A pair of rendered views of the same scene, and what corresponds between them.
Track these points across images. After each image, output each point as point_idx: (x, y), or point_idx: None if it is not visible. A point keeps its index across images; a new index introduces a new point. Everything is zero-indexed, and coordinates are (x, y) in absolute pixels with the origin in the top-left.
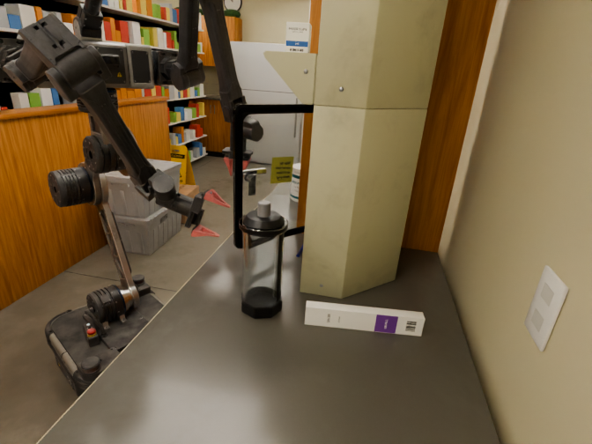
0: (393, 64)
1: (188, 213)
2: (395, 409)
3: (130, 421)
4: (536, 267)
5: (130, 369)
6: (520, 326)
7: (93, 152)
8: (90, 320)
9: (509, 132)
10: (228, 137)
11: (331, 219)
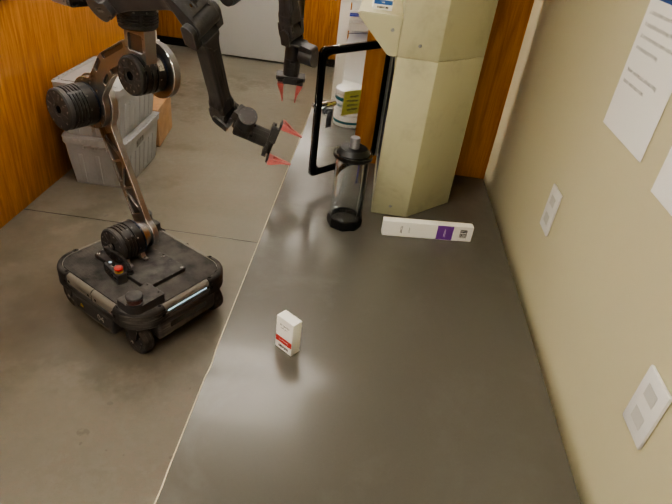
0: (461, 26)
1: (266, 143)
2: (454, 281)
3: (287, 289)
4: (550, 185)
5: (268, 263)
6: (537, 225)
7: (137, 74)
8: (106, 258)
9: (546, 80)
10: None
11: (403, 150)
